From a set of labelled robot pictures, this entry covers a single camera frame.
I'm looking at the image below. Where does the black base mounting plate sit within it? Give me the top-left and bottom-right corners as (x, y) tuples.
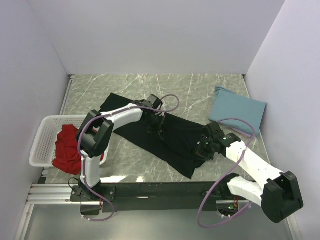
(70, 182), (237, 213)

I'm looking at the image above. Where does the folded blue t shirt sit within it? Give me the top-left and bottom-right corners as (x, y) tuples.
(208, 86), (267, 135)

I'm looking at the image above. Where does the red t shirt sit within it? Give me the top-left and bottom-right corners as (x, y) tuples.
(51, 124), (106, 175)

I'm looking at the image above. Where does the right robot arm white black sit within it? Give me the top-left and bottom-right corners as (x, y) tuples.
(196, 121), (304, 224)

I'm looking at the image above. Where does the folded purple t shirt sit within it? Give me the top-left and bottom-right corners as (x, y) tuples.
(230, 124), (253, 137)

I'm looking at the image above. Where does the aluminium rail frame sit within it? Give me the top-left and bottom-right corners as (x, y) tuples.
(13, 181), (301, 240)

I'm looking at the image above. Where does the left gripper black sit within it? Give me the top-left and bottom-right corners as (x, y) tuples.
(143, 114), (166, 141)

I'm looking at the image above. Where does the white plastic laundry basket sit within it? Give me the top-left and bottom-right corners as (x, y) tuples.
(29, 114), (112, 168)

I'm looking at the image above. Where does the black t shirt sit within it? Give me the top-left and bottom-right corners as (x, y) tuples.
(99, 92), (213, 179)

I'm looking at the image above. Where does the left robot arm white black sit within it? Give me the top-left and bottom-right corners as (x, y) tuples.
(76, 94), (163, 201)

